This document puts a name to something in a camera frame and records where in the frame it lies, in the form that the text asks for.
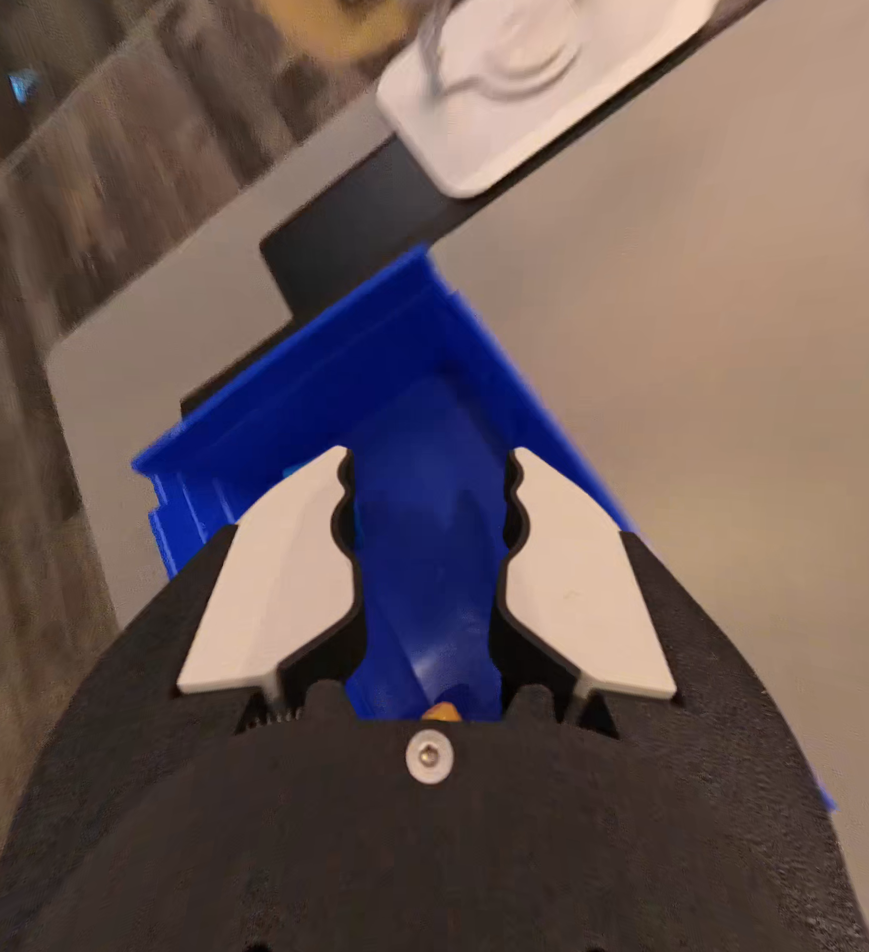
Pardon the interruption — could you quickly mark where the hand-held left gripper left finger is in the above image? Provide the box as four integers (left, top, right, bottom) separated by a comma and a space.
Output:
175, 446, 367, 696

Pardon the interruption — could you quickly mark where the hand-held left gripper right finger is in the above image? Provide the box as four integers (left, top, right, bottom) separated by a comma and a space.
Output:
492, 448, 679, 702

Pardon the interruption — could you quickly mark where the blue plastic bin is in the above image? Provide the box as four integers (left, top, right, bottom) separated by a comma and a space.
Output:
131, 244, 838, 813

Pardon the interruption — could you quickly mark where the black mat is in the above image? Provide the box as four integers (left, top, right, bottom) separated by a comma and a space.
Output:
180, 134, 532, 417

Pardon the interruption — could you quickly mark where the white stand base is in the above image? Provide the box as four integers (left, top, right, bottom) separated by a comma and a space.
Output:
376, 0, 721, 200

